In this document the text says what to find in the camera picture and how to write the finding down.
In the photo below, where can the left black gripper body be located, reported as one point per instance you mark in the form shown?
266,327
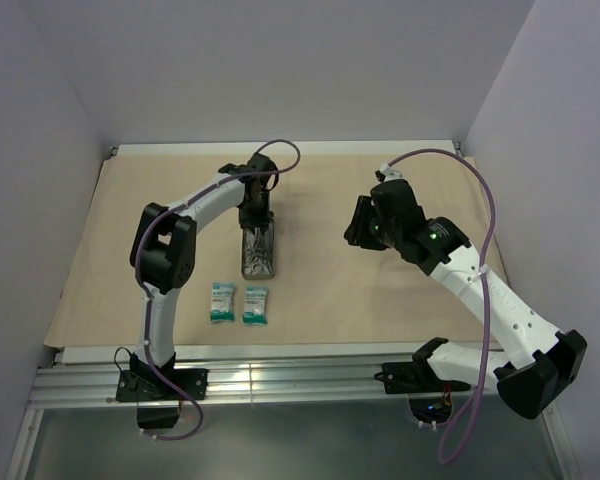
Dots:
255,214

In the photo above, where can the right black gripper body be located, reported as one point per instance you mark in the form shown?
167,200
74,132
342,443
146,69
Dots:
386,231

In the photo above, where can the metal instrument tray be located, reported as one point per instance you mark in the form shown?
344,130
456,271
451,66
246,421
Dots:
259,252

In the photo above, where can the beige cloth wrap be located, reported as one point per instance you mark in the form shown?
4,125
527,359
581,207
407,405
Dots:
323,291

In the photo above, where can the teal sterile packet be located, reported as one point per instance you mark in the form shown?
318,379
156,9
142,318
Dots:
222,302
255,302

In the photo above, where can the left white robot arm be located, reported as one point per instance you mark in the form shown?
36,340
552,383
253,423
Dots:
164,250

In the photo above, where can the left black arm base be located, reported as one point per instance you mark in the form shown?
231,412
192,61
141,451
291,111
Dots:
159,405

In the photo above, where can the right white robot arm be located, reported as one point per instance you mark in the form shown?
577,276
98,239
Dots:
536,362

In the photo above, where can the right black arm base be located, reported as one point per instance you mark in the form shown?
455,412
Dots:
415,378

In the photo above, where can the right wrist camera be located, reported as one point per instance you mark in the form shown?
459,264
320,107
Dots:
386,173

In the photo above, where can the aluminium mounting rail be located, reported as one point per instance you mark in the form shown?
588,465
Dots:
309,379

